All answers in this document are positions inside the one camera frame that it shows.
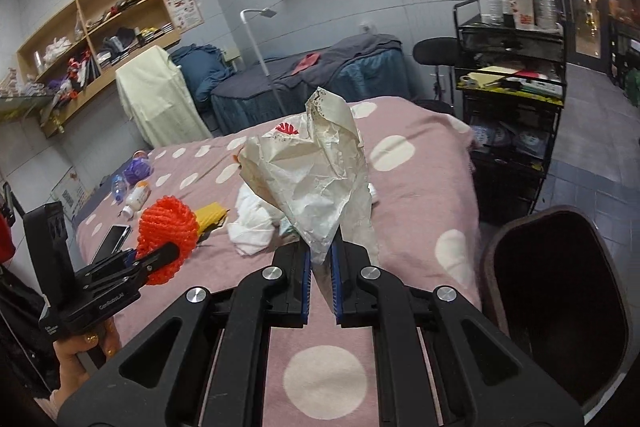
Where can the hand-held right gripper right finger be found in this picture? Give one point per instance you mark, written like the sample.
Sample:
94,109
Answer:
338,289

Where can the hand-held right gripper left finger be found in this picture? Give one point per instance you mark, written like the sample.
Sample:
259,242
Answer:
304,287

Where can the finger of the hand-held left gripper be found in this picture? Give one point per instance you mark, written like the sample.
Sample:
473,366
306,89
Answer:
160,258
125,255

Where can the red foam net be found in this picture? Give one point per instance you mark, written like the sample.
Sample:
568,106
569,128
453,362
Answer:
167,227

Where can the white paper bag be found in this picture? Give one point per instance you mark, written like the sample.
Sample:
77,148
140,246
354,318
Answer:
310,177

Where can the orange peel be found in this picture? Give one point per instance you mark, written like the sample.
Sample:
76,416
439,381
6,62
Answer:
234,157

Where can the dark brown bin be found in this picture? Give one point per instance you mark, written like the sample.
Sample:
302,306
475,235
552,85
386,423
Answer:
550,307

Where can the person's left hand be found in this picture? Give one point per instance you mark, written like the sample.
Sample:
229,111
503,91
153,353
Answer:
75,359

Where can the smartphone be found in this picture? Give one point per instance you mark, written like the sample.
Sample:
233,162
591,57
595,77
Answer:
112,239

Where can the white bottle with orange label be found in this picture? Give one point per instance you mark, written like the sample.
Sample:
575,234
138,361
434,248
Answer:
135,199

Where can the dark clothing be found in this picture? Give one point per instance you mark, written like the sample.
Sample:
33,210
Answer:
15,307

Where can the yellow packet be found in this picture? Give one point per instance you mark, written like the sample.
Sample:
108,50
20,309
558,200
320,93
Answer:
210,214

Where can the clear plastic bottle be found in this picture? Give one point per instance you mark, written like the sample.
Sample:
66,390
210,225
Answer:
118,187

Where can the purple container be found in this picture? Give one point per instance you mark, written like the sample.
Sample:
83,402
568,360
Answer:
136,169

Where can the pink polka-dot blanket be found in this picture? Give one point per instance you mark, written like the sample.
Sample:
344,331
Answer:
410,187

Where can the cream cloth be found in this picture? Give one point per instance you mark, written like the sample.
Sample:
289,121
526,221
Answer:
155,102

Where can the black cart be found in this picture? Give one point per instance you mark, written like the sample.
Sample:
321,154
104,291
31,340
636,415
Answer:
500,187

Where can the blue bedding pile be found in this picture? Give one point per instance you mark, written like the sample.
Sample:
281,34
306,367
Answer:
200,67

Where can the clutter of shelf items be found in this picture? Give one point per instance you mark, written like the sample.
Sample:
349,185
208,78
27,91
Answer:
115,44

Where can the blue skirted massage bed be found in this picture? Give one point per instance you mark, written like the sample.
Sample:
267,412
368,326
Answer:
370,77

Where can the red cloth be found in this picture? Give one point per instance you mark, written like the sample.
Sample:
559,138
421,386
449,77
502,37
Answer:
305,63

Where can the white floor lamp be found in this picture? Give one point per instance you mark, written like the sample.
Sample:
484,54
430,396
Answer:
255,52

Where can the grey bed cover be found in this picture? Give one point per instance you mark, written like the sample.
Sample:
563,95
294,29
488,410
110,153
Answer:
345,52

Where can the wooden shelf cabinet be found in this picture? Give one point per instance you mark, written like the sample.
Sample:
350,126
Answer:
160,7

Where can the black stool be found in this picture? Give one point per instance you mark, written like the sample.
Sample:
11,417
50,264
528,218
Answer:
435,52

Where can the cream paper sheet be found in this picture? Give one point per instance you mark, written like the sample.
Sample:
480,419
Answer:
487,78

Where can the small wall poster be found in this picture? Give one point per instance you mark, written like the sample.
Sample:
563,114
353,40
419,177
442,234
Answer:
70,192

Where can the glass wall shelf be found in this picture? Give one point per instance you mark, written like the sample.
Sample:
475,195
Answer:
25,99

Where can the wall socket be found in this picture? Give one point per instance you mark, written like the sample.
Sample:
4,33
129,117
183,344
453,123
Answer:
368,27

